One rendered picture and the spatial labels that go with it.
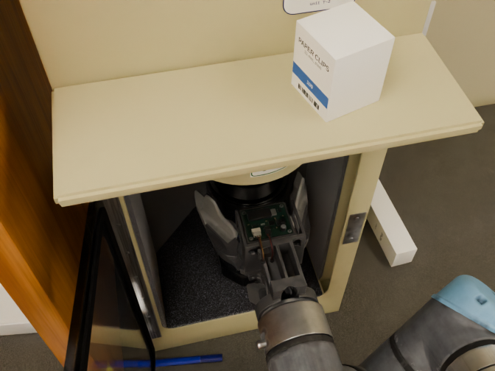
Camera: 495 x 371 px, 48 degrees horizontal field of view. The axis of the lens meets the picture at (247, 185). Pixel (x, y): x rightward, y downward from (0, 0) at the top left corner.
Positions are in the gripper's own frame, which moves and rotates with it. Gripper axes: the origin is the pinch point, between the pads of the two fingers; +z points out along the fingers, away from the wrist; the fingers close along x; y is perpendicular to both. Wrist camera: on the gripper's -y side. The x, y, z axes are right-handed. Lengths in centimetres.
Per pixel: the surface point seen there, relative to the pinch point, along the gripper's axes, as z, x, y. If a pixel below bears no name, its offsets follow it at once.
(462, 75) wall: 34, -56, -20
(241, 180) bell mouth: -7.2, 2.4, 10.6
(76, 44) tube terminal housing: -8.8, 15.2, 32.9
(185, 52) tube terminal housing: -8.8, 7.1, 30.7
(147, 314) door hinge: -9.0, 16.6, -13.8
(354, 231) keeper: -9.0, -12.5, -2.3
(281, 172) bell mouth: -7.1, -2.3, 10.7
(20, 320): -0.5, 37.3, -23.8
